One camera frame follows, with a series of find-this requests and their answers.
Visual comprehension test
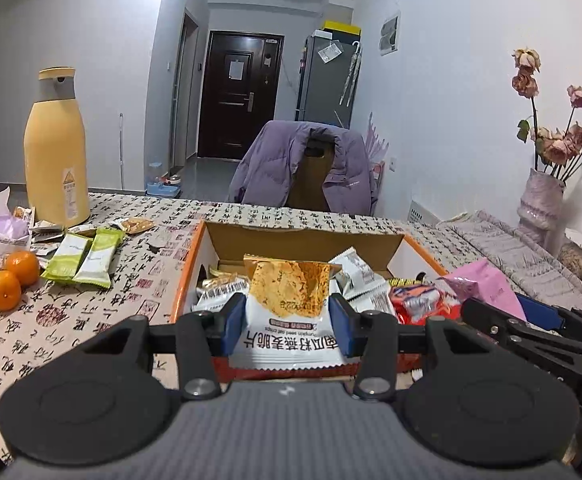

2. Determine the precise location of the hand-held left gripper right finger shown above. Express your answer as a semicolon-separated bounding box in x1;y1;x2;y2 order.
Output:
328;294;504;402

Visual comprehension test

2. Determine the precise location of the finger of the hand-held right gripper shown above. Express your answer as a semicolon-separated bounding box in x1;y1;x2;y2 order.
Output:
463;297;582;361
516;294;582;346

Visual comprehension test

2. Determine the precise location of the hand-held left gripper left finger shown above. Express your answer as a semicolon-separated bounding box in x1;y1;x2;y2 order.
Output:
74;292;248;401

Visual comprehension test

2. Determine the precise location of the pink snack packet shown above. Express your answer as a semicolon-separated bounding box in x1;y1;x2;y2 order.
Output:
443;258;528;322

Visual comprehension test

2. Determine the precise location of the oat crisps snack packet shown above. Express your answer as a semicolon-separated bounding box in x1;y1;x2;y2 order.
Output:
228;254;347;371

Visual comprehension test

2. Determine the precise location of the red snack packet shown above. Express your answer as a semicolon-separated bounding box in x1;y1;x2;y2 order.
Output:
388;280;464;325

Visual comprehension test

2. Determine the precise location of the orange cardboard fruit box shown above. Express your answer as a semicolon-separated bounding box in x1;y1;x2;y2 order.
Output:
170;220;449;383

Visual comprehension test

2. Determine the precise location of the silver snack packet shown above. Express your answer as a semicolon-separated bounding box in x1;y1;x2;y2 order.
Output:
191;272;250;315

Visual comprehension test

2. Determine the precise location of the small gold wrapper packet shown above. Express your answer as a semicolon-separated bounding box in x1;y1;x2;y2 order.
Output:
208;264;246;281

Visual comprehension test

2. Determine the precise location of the glass jar of nuts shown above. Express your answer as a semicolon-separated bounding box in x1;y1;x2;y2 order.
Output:
556;240;582;281

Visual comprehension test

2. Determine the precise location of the folded quilted blanket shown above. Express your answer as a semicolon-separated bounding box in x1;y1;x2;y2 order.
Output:
433;209;582;321

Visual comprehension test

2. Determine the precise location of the pink mottled vase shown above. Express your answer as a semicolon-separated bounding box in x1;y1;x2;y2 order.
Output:
517;167;568;233

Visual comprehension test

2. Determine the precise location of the small crisps packet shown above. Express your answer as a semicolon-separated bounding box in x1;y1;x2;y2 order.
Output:
121;216;154;236

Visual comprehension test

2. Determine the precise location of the wooden chair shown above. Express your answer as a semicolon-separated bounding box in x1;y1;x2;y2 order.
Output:
287;135;341;212

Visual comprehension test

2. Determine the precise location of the green white snack bar packet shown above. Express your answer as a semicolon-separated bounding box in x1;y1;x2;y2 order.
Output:
74;228;127;289
41;234;93;282

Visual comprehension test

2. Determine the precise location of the blue pet feeder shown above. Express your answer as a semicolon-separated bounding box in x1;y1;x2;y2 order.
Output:
145;161;182;197

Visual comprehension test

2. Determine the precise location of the purple puffer jacket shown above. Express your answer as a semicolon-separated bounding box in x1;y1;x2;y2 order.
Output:
227;120;376;215

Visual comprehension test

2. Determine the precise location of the folding drying rack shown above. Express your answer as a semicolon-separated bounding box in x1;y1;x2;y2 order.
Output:
363;112;391;213

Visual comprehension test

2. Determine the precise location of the dark entrance door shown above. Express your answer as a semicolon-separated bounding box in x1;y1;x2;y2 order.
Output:
197;30;285;162

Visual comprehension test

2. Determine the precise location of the white mop stick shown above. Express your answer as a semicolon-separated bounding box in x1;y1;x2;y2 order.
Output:
117;112;125;193

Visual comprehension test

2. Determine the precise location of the orange fruit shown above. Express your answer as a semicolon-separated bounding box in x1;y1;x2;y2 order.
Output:
4;251;40;288
0;270;22;312

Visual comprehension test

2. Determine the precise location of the dried rose bouquet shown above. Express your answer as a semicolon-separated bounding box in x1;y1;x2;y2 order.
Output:
512;47;582;183

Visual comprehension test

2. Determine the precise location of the grey refrigerator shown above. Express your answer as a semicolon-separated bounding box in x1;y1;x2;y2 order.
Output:
295;35;363;128

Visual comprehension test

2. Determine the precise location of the white packet in bag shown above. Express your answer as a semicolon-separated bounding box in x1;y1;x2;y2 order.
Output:
0;229;31;267

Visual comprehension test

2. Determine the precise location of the yellow thermos bottle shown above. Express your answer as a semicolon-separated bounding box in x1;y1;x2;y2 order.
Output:
24;66;91;228

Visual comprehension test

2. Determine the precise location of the folded white umbrella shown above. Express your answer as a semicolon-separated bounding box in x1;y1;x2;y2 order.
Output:
340;41;364;107

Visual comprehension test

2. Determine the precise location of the paper sheet on refrigerator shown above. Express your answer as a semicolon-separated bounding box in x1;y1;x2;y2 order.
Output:
317;42;343;65

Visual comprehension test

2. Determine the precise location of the yellow box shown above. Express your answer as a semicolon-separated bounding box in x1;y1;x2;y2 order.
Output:
321;20;361;40

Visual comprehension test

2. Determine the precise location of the interior door frame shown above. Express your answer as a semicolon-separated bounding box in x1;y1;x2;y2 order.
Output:
171;10;199;168

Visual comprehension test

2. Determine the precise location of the wall picture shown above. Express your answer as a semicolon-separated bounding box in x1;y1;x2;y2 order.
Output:
378;10;403;57

